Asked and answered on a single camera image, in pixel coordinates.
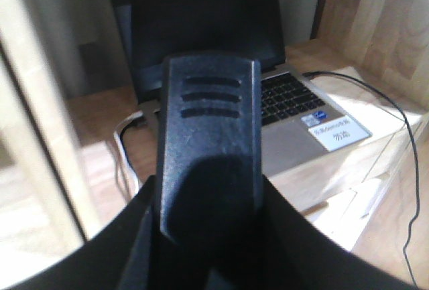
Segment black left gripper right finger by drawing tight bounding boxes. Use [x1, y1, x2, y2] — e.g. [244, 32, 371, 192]
[263, 177, 416, 289]

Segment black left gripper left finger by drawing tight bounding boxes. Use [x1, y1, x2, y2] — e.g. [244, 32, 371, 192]
[9, 175, 156, 289]

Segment light wooden shelf unit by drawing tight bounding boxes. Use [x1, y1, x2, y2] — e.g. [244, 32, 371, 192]
[0, 0, 429, 290]

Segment silver laptop black screen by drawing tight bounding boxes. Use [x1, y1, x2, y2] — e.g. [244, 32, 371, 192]
[102, 0, 373, 177]

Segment white laptop cable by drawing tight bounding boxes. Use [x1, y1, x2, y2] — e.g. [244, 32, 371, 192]
[112, 111, 145, 200]

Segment black left laptop cable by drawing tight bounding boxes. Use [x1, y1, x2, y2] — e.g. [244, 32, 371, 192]
[119, 117, 145, 184]

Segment black laptop cable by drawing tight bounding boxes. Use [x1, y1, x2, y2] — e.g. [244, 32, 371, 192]
[119, 117, 145, 184]
[303, 70, 421, 281]

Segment black right laptop cable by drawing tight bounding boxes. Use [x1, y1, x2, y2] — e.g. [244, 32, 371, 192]
[303, 70, 421, 281]

